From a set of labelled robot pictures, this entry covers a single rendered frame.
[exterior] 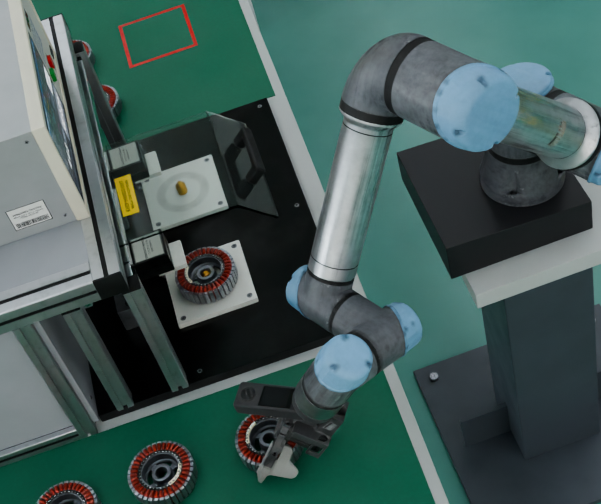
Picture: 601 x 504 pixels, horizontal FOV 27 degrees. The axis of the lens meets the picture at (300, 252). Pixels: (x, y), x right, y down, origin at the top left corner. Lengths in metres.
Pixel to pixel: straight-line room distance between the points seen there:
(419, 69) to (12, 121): 0.61
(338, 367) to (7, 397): 0.61
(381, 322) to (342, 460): 0.30
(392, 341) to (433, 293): 1.33
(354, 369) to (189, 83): 1.12
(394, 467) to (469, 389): 0.96
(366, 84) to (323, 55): 2.10
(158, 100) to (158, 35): 0.22
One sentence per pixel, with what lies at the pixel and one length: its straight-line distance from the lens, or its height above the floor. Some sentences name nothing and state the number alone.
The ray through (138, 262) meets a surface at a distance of 2.19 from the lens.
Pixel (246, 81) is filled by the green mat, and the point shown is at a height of 0.75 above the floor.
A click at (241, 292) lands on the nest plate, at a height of 0.78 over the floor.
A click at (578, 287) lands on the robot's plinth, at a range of 2.44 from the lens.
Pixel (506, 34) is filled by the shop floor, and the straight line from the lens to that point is 3.82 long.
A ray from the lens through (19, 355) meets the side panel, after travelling 2.05.
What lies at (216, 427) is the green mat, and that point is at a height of 0.75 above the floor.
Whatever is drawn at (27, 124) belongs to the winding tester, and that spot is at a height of 1.32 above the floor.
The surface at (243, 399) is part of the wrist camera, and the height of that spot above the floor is 0.92.
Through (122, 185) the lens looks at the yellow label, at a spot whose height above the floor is 1.07.
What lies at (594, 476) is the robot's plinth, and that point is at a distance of 2.85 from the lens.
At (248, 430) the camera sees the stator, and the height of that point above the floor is 0.79.
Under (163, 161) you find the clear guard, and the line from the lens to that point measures 2.13.
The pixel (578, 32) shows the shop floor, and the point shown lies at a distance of 3.80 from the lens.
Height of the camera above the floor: 2.51
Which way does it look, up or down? 49 degrees down
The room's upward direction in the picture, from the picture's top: 18 degrees counter-clockwise
